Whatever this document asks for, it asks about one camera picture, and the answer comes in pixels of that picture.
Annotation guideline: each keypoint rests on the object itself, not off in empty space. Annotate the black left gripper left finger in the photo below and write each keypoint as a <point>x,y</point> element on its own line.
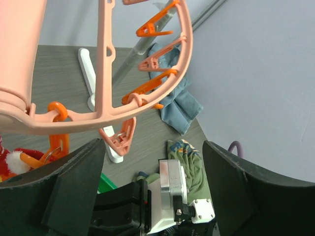
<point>56,199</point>

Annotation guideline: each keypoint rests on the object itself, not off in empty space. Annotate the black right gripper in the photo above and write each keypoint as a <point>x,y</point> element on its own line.
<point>125,211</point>

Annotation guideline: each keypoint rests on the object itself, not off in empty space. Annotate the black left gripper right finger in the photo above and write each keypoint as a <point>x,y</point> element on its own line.
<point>250,200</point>

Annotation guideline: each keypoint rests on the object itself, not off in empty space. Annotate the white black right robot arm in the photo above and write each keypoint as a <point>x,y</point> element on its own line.
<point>188,229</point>

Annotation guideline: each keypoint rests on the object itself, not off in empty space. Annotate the pink round clip hanger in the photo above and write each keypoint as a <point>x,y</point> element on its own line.
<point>20,26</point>

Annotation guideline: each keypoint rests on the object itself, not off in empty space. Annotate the green plastic tray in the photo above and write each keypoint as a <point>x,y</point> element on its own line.
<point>105,184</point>

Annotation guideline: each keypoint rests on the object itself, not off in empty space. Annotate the orange clothes clip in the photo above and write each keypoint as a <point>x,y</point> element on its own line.
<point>59,143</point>

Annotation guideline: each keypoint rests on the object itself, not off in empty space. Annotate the white metal clothes rack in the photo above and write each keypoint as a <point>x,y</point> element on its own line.
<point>133,57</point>

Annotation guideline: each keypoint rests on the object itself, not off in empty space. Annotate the pink clothes clip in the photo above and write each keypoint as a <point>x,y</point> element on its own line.
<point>120,142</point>

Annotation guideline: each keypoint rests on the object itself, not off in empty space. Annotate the olive green t-shirt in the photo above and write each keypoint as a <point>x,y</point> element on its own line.
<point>192,162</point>

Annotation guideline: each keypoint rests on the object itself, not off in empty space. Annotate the light blue denim shirt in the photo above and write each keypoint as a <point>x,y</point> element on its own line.
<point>180,108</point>

